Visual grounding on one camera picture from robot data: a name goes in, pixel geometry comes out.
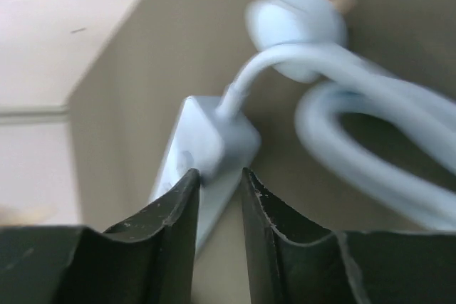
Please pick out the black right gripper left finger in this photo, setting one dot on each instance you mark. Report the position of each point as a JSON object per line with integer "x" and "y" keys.
{"x": 146, "y": 258}

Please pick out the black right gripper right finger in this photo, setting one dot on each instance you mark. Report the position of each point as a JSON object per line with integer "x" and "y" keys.
{"x": 292, "y": 259}

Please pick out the light blue power strip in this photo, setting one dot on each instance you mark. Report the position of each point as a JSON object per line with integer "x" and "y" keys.
{"x": 216, "y": 148}

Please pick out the orange cube plug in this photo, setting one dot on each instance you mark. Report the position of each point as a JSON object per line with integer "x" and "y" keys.
{"x": 12, "y": 216}

